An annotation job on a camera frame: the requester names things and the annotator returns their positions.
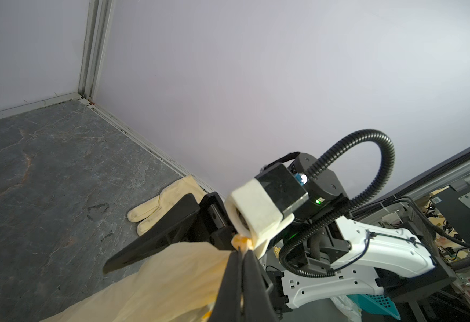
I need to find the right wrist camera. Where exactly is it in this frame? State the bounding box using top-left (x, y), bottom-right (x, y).
top-left (224, 163), bottom-right (309, 259)

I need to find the beige plastic bag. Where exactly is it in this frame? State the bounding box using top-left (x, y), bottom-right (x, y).
top-left (48, 242), bottom-right (238, 321)

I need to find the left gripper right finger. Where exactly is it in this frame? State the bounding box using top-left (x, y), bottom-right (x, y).
top-left (242, 250), bottom-right (279, 322)

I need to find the teal plastic basket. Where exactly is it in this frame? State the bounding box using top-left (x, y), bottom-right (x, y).
top-left (348, 295), bottom-right (401, 321)

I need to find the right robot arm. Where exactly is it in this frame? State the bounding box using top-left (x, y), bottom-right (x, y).
top-left (103, 129), bottom-right (453, 321)

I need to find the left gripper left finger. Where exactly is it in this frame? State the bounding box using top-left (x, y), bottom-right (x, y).
top-left (208, 251), bottom-right (242, 322)

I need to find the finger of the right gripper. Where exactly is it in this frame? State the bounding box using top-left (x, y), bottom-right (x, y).
top-left (103, 194), bottom-right (200, 275)

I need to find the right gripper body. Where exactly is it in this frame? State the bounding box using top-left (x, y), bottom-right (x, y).
top-left (186, 192), bottom-right (236, 251)

